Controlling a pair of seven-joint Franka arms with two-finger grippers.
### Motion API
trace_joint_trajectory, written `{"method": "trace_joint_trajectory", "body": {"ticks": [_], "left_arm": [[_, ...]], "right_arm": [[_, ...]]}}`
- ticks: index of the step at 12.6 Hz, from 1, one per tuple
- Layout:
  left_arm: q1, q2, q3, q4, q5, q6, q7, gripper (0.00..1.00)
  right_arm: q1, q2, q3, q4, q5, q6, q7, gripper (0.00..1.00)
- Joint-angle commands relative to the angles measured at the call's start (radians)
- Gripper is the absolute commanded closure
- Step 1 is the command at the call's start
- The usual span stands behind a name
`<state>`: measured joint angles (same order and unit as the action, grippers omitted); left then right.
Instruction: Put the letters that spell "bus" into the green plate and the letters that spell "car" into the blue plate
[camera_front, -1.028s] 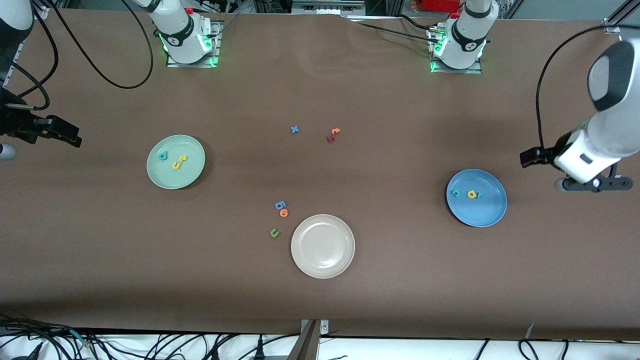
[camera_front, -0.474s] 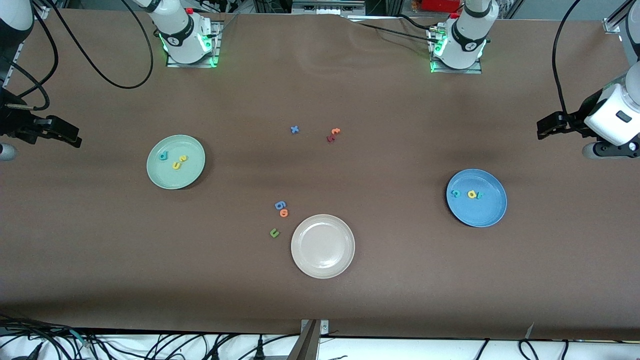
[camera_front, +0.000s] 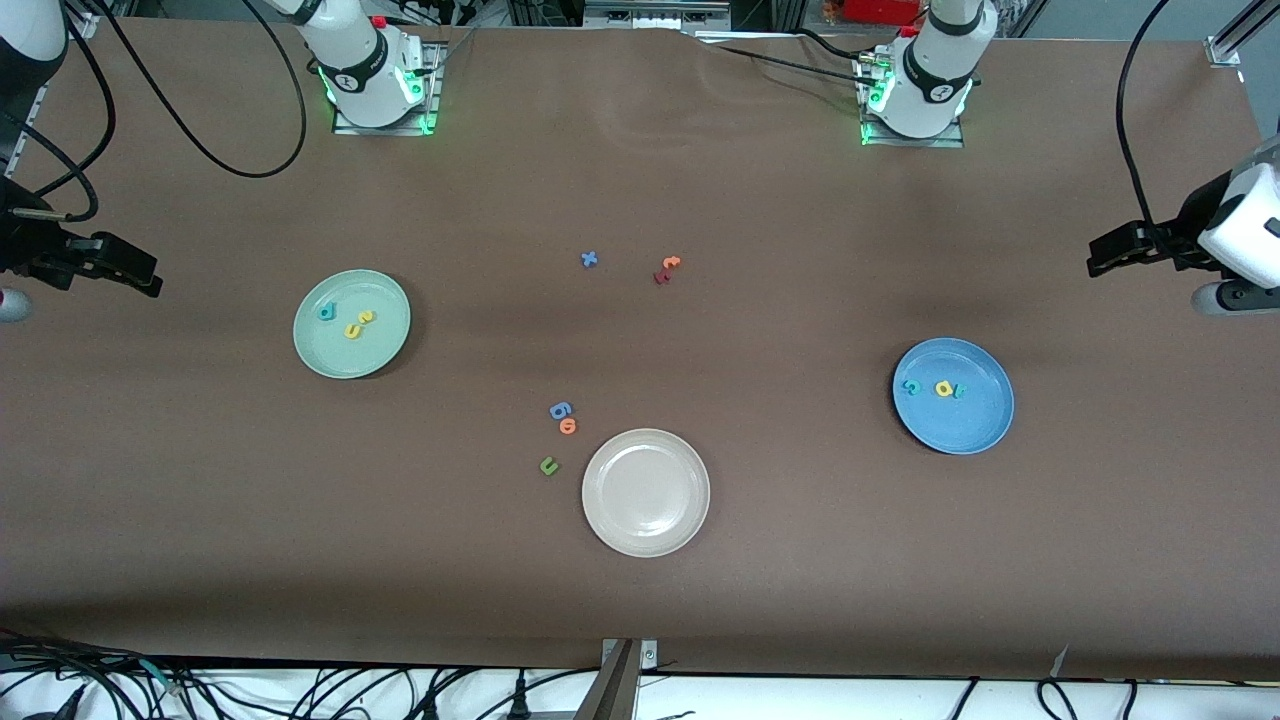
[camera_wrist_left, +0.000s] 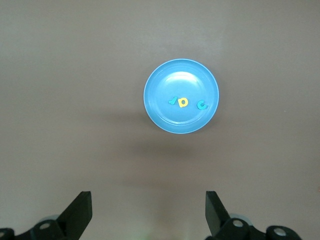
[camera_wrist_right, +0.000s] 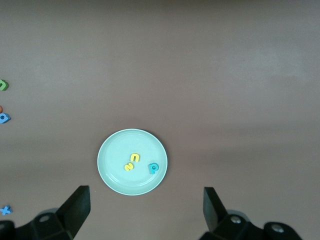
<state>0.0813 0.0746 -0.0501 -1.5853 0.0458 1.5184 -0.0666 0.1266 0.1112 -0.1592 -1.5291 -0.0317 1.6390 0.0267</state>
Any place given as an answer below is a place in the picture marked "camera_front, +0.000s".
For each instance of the metal post bracket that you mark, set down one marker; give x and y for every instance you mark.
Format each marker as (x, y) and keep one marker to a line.
(650, 655)

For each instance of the grey metal rail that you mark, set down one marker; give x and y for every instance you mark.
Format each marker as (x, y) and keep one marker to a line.
(650, 15)

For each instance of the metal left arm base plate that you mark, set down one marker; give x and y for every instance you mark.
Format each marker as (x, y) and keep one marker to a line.
(915, 142)

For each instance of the white paper scrap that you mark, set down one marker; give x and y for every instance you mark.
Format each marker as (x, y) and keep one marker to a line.
(1058, 660)

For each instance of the red box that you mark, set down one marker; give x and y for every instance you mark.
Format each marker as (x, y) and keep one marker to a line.
(880, 10)

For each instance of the brown table cover sheet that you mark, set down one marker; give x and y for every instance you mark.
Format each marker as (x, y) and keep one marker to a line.
(640, 600)

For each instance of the pale green plate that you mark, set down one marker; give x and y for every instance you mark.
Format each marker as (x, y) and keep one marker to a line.
(380, 350)

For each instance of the aluminium frame profile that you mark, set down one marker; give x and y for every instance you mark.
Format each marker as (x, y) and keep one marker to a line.
(80, 25)
(1230, 42)

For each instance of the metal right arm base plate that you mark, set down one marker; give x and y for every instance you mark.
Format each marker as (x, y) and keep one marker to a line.
(433, 90)

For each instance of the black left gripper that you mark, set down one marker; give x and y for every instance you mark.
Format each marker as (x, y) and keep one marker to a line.
(1186, 234)

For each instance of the beige plate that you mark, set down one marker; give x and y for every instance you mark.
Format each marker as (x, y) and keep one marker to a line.
(646, 492)

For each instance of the blue plate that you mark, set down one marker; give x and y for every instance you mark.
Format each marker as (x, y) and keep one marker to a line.
(960, 425)

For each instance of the metal camera post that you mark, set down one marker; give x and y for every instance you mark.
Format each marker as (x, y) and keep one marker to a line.
(615, 690)

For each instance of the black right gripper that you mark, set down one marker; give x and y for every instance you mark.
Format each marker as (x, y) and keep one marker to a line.
(22, 250)

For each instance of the blue foam letter g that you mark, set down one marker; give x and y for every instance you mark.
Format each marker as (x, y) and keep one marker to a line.
(556, 408)

